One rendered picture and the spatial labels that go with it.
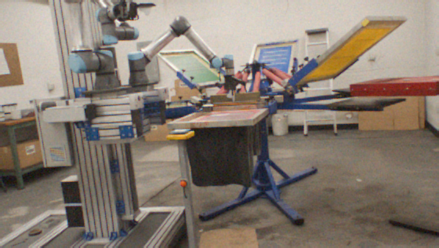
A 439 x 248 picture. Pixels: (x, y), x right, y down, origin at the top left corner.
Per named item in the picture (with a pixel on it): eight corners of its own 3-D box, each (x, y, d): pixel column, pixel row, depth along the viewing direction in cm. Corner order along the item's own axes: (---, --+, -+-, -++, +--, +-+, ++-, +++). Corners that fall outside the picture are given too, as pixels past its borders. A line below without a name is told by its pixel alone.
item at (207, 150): (252, 188, 253) (246, 123, 246) (188, 187, 267) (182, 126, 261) (252, 187, 256) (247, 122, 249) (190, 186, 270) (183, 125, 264)
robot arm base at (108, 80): (89, 90, 232) (87, 74, 231) (102, 89, 247) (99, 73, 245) (113, 88, 229) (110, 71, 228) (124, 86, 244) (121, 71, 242)
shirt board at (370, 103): (408, 108, 296) (407, 97, 294) (382, 117, 269) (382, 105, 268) (272, 106, 395) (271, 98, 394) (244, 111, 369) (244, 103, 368)
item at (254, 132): (252, 186, 255) (247, 123, 248) (247, 186, 256) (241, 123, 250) (266, 166, 298) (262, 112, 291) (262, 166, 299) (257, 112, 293)
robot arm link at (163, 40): (125, 60, 289) (181, 12, 286) (129, 60, 303) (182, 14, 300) (136, 72, 290) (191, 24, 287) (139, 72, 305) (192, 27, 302)
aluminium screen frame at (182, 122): (253, 125, 236) (252, 119, 236) (167, 129, 255) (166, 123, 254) (276, 107, 310) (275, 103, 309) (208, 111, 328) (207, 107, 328)
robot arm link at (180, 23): (179, 10, 275) (226, 61, 282) (180, 12, 286) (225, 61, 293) (168, 21, 276) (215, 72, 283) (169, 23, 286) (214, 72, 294)
